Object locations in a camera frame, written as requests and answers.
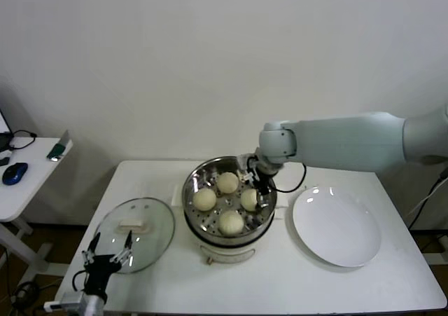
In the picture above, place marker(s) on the cream electric cooker pot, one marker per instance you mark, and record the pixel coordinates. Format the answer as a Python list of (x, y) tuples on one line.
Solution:
[(227, 253)]

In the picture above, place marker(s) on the white round plate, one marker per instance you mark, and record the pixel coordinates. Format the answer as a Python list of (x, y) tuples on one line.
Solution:
[(336, 228)]

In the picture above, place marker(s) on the white side table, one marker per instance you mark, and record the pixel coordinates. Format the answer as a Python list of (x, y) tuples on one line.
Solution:
[(31, 197)]

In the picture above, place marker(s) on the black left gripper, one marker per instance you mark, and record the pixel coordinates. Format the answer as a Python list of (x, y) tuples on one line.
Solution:
[(97, 270)]

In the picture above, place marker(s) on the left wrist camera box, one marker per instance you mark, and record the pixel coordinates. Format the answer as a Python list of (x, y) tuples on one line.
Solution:
[(71, 300)]

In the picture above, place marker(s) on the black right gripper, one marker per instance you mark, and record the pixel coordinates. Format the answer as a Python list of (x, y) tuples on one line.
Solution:
[(260, 177)]

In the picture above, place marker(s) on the perforated steel steamer basket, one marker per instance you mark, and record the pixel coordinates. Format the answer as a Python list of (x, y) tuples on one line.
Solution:
[(196, 221)]

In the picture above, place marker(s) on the white steamed baozi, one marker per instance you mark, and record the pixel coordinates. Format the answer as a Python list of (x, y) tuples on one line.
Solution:
[(249, 200), (204, 200), (231, 223), (228, 183)]

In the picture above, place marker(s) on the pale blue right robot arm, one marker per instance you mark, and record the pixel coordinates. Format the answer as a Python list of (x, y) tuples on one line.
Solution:
[(350, 141)]

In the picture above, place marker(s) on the small black desk object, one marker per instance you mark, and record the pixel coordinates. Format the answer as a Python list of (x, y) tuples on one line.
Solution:
[(4, 162)]

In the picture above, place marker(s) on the blue computer mouse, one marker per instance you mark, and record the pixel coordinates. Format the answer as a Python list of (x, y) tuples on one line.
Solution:
[(14, 173)]

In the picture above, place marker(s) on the laptop computer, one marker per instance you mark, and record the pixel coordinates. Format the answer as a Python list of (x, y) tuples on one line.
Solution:
[(3, 123)]

